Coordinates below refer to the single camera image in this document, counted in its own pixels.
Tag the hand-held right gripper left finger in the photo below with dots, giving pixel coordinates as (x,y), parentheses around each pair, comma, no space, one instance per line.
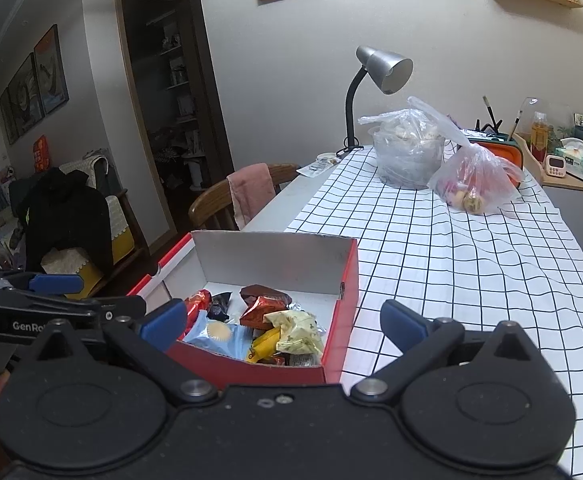
(164,322)

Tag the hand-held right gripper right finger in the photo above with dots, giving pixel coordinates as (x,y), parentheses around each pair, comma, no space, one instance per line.
(404,322)

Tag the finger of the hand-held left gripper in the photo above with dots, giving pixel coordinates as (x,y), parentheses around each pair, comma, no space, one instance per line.
(56,284)
(121,305)

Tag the red snack packet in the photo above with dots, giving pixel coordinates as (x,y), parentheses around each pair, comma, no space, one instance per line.
(199,302)

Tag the light blue snack packet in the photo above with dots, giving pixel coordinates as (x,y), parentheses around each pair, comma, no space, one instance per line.
(216,335)

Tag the dark purple snack packet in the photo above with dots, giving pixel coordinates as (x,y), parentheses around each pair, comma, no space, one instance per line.
(220,305)

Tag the shiny brown snack packet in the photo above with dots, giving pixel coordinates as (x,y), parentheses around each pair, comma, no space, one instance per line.
(264,307)

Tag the yellow candy packet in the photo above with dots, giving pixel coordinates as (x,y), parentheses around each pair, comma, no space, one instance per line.
(264,344)

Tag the white blue snack packet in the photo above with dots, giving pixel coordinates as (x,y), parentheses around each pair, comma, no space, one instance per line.
(304,360)

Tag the pale yellow snack packet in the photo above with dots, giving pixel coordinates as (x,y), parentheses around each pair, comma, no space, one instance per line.
(296,332)

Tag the red cardboard box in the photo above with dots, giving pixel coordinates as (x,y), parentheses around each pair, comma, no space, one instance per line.
(271,260)

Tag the plastic bag with red snacks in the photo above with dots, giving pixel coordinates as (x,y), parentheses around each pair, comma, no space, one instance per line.
(476,180)

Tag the black jacket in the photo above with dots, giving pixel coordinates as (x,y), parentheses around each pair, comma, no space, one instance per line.
(66,220)

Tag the white checked tablecloth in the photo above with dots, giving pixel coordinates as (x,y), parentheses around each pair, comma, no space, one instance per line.
(446,270)

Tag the yellow armchair with cream cover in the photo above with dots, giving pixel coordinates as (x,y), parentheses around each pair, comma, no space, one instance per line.
(121,230)

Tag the wooden chair with towel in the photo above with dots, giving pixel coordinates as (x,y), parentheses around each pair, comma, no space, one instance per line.
(211,205)

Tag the pink towel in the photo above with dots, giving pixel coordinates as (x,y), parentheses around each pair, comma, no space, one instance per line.
(249,192)

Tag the clear plastic bag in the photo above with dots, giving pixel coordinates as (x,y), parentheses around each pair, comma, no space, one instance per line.
(406,160)

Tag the small white packet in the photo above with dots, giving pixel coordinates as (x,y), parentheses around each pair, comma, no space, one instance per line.
(321,165)

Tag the orange basket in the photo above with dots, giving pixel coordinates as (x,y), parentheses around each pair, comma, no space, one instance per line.
(506,157)

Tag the dark wooden bookshelf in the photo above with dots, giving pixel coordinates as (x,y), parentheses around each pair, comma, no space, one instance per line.
(171,110)

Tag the white cabinet with wooden top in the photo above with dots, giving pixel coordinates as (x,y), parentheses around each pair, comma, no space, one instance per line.
(576,210)

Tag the white kitchen timer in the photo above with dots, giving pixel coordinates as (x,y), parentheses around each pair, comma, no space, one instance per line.
(555,166)

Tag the black brush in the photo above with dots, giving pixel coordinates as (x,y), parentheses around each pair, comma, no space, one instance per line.
(489,112)

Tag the orange drink bottle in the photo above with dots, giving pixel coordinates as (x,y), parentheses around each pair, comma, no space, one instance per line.
(539,137)

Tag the white tipped brush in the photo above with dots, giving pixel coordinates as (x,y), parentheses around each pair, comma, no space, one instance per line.
(517,122)

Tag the white tissue box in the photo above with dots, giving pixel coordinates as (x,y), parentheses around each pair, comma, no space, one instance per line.
(577,160)

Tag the silver desk lamp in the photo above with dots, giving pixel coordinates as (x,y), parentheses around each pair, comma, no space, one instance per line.
(386,67)

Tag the red wall decoration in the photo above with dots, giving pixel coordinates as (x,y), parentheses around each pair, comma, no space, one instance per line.
(41,154)

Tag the small framed wall picture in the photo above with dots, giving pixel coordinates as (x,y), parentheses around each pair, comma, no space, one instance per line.
(7,117)

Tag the medium framed wall picture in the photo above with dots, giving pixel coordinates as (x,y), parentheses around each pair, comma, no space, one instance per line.
(26,95)

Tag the large framed wall picture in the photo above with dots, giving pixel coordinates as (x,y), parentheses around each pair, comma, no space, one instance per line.
(51,70)

